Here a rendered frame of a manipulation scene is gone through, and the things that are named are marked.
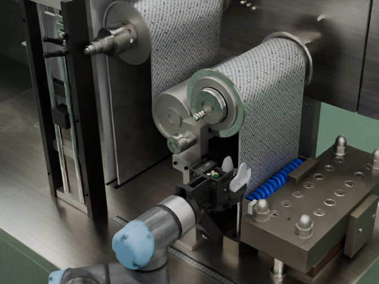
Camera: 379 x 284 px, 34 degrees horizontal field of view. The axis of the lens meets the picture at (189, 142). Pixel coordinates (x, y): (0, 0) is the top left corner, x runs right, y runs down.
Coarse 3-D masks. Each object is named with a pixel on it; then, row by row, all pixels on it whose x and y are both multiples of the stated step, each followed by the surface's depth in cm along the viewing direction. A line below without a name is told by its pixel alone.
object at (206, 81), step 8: (200, 80) 124; (208, 80) 122; (216, 80) 121; (192, 88) 126; (200, 88) 125; (216, 88) 122; (224, 88) 120; (192, 96) 127; (224, 96) 121; (232, 96) 120; (192, 104) 128; (232, 104) 121; (232, 112) 122; (224, 120) 124; (232, 120) 122; (216, 128) 126; (224, 128) 125
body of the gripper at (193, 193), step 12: (192, 168) 121; (204, 168) 121; (216, 168) 122; (192, 180) 120; (204, 180) 117; (216, 180) 117; (228, 180) 120; (180, 192) 117; (192, 192) 115; (204, 192) 118; (216, 192) 118; (192, 204) 115; (204, 204) 120; (216, 204) 120
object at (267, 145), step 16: (272, 112) 132; (288, 112) 137; (256, 128) 128; (272, 128) 134; (288, 128) 140; (240, 144) 126; (256, 144) 131; (272, 144) 136; (288, 144) 142; (240, 160) 128; (256, 160) 133; (272, 160) 139; (288, 160) 145; (256, 176) 135
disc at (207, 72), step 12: (204, 72) 123; (216, 72) 121; (192, 84) 126; (228, 84) 120; (240, 96) 119; (192, 108) 129; (240, 108) 120; (240, 120) 122; (216, 132) 128; (228, 132) 125
